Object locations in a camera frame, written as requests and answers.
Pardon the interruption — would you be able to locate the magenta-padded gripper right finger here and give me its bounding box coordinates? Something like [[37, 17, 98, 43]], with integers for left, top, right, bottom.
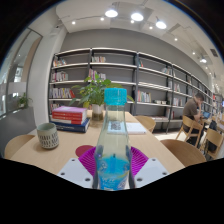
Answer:
[[128, 145, 170, 189]]

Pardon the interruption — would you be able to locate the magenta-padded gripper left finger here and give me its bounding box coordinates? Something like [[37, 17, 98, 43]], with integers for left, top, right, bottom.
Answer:
[[57, 145, 98, 190]]

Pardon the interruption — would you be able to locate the clear bottle with blue cap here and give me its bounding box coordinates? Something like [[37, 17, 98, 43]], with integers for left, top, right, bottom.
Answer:
[[92, 87, 134, 192]]

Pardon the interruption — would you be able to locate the flat round red coaster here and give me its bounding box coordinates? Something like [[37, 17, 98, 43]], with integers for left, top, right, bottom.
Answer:
[[75, 144, 95, 158]]

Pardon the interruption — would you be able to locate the round-backed wooden chair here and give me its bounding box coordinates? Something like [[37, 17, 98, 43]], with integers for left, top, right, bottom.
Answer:
[[134, 115, 157, 134], [159, 138, 208, 168]]

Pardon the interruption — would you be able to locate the dark blue book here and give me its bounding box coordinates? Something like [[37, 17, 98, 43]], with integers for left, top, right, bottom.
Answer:
[[52, 117, 91, 133]]

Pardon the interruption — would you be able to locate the white book with square print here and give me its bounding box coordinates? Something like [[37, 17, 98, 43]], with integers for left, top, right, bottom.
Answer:
[[124, 121, 148, 136]]

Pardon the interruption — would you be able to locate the pale green patterned cup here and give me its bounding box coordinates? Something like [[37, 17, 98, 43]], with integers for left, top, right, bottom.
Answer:
[[36, 122, 60, 150]]

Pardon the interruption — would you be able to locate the red and white book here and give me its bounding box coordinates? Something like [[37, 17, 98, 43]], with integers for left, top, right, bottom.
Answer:
[[51, 117, 86, 126]]

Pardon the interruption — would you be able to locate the pink-covered book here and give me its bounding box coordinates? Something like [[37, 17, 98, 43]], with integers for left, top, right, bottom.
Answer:
[[52, 105, 88, 116]]

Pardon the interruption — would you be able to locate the slatted wooden chair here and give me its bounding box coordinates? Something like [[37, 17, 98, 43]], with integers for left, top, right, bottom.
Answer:
[[199, 127, 224, 160], [175, 114, 205, 148]]

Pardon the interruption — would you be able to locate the person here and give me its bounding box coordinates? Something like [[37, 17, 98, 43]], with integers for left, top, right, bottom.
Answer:
[[182, 92, 206, 141]]

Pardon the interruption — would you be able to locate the green potted plant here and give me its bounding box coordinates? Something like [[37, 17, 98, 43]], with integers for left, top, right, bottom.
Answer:
[[69, 73, 135, 122]]

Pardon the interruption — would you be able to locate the small potted plant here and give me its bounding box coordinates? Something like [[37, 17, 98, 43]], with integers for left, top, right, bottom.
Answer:
[[16, 92, 34, 109]]

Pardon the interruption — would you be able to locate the grey shelf unit with books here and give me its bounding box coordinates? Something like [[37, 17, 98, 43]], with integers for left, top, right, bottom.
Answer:
[[48, 47, 224, 126]]

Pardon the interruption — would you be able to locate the group of ceiling lights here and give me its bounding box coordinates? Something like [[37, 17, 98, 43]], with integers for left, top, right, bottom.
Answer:
[[71, 6, 209, 64]]

